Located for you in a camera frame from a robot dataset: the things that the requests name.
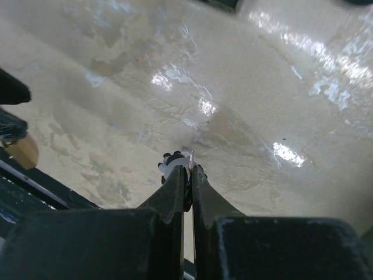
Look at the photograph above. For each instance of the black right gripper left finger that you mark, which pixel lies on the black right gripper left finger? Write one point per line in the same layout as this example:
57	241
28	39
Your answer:
146	242

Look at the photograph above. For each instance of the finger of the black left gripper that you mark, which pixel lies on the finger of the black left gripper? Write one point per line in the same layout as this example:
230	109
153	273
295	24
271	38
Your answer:
13	91
12	128

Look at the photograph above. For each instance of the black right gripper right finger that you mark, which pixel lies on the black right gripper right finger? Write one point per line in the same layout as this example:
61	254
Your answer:
232	245

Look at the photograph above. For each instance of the small brass padlock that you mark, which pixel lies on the small brass padlock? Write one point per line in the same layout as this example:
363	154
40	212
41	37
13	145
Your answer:
24	151

